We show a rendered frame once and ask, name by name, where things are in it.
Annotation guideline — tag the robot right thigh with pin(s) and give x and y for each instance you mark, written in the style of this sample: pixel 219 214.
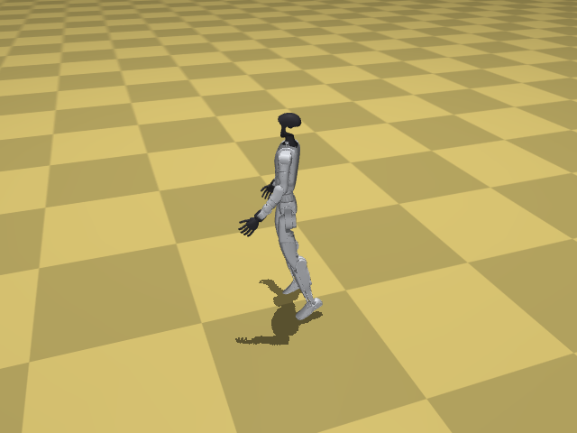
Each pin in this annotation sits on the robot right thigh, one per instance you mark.
pixel 277 215

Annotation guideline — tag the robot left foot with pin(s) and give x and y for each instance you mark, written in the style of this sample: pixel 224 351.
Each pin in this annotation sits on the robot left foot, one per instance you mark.
pixel 306 310

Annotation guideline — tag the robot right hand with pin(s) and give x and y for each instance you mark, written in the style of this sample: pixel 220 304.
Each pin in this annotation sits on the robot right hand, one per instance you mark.
pixel 270 189

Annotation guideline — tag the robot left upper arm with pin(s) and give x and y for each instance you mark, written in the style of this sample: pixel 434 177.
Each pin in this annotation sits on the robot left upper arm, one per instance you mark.
pixel 284 162

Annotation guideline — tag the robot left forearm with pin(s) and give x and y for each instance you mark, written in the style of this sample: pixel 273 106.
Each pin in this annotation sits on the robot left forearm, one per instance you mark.
pixel 274 199

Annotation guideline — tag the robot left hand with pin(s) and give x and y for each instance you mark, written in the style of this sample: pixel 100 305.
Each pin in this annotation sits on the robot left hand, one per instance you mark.
pixel 251 223

